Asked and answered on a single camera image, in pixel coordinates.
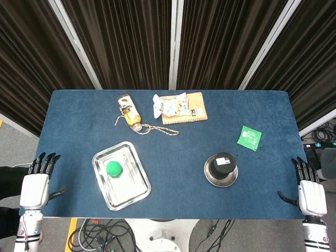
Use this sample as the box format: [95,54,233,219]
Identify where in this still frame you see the white frame rail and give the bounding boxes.
[0,112,40,139]
[299,107,336,137]

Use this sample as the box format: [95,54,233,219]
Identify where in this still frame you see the tangled floor cables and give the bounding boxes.
[68,219,140,252]

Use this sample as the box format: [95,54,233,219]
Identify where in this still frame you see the crumpled white snack bag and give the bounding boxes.
[152,92,191,120]

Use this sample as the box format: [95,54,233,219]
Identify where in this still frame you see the dark clothing of person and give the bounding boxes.
[0,165,32,232]

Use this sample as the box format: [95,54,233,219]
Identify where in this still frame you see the yellow floor tape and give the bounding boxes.
[64,217,79,252]

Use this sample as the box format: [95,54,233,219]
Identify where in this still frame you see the black cylindrical can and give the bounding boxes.
[212,153,236,177]

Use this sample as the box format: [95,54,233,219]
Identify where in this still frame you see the rectangular steel tray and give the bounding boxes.
[91,141,152,212]

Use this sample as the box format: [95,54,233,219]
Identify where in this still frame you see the dark brown curtain panel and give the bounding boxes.
[61,0,174,90]
[0,0,95,137]
[176,0,289,90]
[246,0,336,132]

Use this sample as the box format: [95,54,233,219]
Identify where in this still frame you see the blue table cloth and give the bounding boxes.
[18,89,311,220]

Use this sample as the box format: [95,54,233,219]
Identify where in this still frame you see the braided beige rope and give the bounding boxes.
[114,109,180,137]

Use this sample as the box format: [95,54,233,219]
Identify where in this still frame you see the round steel plate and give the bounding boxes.
[204,154,239,188]

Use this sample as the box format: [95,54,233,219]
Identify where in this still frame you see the black cable with inline box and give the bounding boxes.
[194,219,236,252]

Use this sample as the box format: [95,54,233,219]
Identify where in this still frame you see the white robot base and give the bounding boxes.
[124,218,199,252]

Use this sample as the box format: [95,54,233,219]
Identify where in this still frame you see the green ball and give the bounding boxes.
[106,161,123,178]

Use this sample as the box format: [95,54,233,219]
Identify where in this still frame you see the white frame post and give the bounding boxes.
[48,0,102,90]
[238,0,302,90]
[168,0,184,90]

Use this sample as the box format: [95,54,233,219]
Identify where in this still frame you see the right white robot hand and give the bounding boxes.
[277,156,328,217]

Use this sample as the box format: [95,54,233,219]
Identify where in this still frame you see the coiled black cables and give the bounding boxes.
[301,122,336,144]

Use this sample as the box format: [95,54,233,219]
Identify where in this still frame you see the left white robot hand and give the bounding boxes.
[19,152,68,211]

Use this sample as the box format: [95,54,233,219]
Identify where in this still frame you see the tea bottle with label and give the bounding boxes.
[117,94,143,132]

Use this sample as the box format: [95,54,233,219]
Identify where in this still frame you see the black power strip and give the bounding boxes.
[303,141,336,149]

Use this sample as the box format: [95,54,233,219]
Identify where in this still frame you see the tan spiral notebook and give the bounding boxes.
[160,91,208,125]

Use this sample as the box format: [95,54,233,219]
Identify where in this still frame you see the green sachet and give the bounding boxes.
[236,125,263,152]

